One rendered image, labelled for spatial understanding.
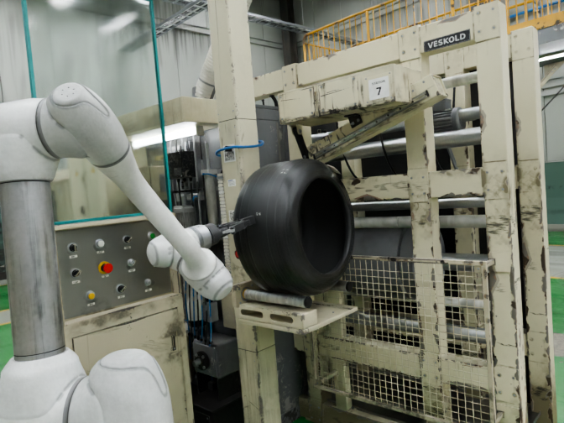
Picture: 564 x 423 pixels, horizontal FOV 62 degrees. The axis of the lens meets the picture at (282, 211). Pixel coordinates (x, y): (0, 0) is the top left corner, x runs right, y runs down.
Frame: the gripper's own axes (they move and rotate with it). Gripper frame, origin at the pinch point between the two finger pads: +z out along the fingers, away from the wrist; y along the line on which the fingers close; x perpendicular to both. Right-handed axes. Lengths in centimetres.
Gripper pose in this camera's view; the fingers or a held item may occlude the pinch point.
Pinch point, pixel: (247, 221)
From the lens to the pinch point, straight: 171.4
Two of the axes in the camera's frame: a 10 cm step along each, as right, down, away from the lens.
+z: 6.4, -2.3, 7.3
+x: 1.7, 9.7, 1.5
